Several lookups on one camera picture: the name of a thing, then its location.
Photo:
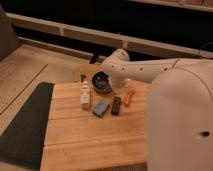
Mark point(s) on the blue eraser block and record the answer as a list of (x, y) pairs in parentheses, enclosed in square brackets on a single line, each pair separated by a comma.
[(101, 107)]

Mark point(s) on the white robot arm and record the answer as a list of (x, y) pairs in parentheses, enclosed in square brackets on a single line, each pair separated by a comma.
[(179, 109)]

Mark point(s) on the dark round bowl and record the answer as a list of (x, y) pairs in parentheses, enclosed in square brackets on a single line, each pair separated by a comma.
[(100, 82)]

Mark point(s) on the black rectangular remote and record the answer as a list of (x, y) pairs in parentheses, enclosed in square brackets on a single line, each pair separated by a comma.
[(116, 105)]

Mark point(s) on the wooden chair seat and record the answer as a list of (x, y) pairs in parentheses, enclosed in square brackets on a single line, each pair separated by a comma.
[(88, 69)]

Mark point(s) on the white plastic bottle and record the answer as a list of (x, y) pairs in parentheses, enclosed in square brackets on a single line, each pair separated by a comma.
[(85, 95)]

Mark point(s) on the dark green floor mat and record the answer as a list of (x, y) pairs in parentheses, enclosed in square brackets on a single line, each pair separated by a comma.
[(23, 140)]

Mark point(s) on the grey couch corner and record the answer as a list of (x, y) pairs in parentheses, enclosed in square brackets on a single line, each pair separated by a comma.
[(8, 38)]

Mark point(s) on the orange handled tool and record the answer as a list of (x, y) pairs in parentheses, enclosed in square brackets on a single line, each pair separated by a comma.
[(127, 98)]

